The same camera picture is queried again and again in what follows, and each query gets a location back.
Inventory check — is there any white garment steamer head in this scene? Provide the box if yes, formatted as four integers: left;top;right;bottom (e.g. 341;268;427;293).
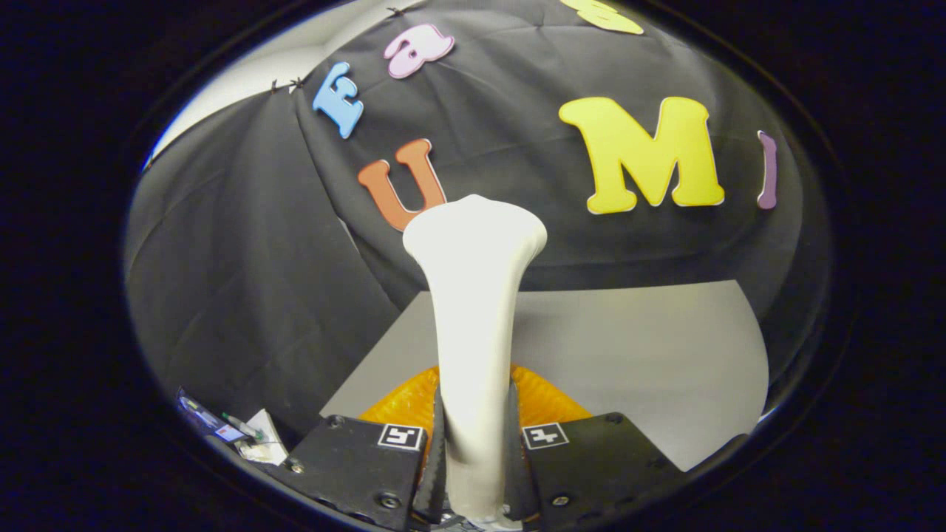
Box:
403;194;548;522

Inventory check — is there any green pen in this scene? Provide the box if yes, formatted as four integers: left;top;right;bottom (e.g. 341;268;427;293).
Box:
221;412;264;442

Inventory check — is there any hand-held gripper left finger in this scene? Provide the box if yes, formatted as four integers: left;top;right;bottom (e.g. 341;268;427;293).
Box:
283;366;446;532

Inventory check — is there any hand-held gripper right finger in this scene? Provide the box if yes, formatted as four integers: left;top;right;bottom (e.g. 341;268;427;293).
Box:
508;364;685;532

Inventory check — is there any white crumpled paper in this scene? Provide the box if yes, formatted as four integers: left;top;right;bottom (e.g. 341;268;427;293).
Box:
236;409;290;466

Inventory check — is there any grey cabinet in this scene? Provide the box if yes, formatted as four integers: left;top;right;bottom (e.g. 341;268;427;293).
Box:
319;279;770;472

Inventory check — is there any black backdrop cloth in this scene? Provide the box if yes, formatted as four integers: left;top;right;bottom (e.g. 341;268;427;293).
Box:
126;0;833;444

